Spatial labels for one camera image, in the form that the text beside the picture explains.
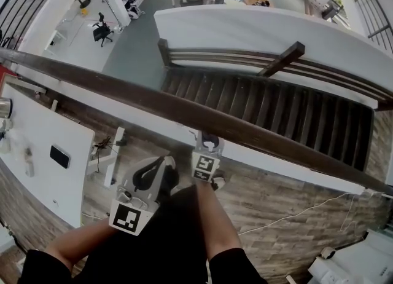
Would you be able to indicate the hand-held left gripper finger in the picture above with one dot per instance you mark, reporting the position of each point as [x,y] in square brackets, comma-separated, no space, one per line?
[157,184]
[131,178]

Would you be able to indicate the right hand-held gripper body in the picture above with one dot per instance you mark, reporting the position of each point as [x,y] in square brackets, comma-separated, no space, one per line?
[204,166]

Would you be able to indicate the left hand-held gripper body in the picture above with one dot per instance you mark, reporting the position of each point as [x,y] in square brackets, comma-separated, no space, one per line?
[126,218]

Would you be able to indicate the dark wooden handrail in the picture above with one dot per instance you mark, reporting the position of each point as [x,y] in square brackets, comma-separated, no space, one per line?
[153,101]

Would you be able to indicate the person's left forearm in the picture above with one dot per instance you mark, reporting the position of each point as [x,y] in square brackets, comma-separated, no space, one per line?
[83,242]

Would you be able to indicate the person's right forearm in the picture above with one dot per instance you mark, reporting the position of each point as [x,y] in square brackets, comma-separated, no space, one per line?
[218,224]

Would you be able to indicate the person's right white shoe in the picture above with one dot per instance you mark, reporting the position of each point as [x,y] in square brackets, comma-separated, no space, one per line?
[218,183]

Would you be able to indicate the person's white shoe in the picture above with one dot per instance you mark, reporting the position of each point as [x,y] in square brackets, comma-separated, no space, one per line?
[218,183]
[169,162]

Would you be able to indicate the person's left white shoe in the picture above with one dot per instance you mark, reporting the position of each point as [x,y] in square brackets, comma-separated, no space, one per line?
[169,162]

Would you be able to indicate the white desk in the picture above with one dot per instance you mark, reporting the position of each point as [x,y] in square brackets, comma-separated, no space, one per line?
[67,190]

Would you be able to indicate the brown wooden staircase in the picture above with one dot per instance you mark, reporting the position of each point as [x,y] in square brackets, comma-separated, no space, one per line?
[276,104]

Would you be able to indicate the black smartphone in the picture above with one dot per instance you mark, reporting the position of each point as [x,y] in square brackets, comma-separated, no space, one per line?
[59,156]

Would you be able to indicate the brown wooden stair balustrade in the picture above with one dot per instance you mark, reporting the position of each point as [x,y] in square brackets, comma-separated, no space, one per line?
[282,58]

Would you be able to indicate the metal cup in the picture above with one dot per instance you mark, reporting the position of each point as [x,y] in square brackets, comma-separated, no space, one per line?
[5,108]

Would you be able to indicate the black office chair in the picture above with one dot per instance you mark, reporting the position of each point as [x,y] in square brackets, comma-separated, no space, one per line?
[101,33]

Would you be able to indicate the white exercise machine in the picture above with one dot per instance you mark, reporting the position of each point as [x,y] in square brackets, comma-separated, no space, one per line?
[134,10]

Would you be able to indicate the white round device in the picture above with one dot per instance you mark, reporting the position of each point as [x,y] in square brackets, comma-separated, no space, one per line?
[329,253]

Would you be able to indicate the red panel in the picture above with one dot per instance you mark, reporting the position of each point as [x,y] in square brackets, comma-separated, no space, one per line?
[6,77]

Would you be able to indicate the white power strip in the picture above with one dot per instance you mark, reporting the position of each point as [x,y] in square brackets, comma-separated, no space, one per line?
[331,276]

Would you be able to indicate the small yellow object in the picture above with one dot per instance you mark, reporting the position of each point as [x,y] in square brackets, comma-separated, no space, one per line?
[83,12]

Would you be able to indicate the white equipment box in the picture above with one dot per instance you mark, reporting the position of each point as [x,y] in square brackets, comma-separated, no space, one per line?
[353,261]

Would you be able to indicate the black stool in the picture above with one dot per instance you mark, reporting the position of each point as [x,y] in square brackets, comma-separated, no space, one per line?
[84,0]

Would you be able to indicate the white desk leg frame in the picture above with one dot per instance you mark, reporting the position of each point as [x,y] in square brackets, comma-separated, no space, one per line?
[112,166]

